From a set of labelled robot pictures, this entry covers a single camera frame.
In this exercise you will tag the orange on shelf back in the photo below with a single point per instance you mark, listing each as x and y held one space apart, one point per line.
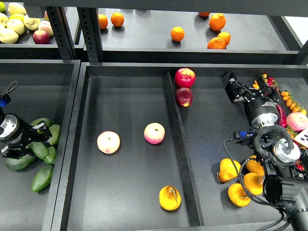
204 14

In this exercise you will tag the cherry tomato bunch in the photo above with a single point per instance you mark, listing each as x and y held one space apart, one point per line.
269 80
298 144

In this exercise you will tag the white marker tag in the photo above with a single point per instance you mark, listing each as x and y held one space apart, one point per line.
302 138

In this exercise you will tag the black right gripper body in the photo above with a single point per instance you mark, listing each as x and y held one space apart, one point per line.
261 112

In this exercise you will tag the black shelf post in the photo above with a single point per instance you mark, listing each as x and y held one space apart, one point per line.
89 23

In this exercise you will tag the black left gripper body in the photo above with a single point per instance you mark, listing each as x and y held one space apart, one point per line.
15 133

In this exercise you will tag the pink apple left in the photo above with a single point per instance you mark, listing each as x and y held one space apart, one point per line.
108 142

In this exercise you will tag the pale yellow apple front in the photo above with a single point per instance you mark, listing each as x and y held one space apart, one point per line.
8 36

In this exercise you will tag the dark green avocado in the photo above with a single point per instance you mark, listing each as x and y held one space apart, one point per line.
39 149

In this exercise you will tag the black center tray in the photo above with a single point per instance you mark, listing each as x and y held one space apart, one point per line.
120 191

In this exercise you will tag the orange on shelf center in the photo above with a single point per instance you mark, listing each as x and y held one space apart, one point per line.
177 34

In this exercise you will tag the black tray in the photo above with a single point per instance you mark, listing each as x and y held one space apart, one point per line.
120 191
46 88

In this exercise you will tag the pale yellow apple with stem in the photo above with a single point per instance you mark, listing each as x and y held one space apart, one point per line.
31 23

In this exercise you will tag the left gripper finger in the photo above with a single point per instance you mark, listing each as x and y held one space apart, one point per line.
14 151
41 133

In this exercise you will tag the dark avocado left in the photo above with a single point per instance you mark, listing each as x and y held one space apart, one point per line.
19 164

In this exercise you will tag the cherry tomato bunch bottom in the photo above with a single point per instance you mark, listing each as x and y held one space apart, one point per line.
298 144

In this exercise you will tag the cherry tomato bunch top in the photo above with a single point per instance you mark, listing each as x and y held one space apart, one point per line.
269 80

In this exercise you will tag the bright red apple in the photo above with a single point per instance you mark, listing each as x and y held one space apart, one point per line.
185 78

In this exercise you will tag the black left tray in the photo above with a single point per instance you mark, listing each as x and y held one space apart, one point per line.
46 88

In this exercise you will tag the green avocado right of pile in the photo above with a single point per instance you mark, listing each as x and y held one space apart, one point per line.
55 130

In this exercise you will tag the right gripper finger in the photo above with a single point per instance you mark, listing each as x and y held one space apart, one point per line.
266 90
236 91

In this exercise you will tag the orange on shelf right small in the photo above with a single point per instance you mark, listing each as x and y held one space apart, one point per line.
225 36

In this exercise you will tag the pale pink peach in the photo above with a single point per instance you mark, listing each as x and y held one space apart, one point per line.
46 26

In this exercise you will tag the pink apple center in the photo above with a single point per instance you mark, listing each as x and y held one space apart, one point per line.
154 133

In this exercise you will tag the red chili pepper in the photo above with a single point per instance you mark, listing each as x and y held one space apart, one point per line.
282 116

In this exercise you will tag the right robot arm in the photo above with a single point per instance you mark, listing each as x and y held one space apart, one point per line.
285 186

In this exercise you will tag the pink apple right bin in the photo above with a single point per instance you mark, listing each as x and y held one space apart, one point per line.
297 121

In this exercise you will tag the orange on shelf front right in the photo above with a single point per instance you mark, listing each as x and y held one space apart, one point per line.
216 43

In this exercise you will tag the green avocado of pile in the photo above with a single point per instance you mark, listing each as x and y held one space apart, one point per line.
55 130
47 121

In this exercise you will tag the red apple on left shelf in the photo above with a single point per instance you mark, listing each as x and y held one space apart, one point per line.
41 37

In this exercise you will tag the dark red apple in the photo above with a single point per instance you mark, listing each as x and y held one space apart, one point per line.
184 97

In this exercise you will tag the green avocado top of pile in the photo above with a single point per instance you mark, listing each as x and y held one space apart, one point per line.
47 121

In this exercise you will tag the orange on shelf far left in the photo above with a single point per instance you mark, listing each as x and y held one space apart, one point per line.
103 21

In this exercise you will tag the pink apple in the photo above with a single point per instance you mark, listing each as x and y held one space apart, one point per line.
154 133
108 142

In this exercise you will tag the large orange on shelf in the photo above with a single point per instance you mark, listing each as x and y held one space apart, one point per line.
217 22

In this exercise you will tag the pale yellow apple middle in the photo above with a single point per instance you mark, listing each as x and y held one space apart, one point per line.
16 25

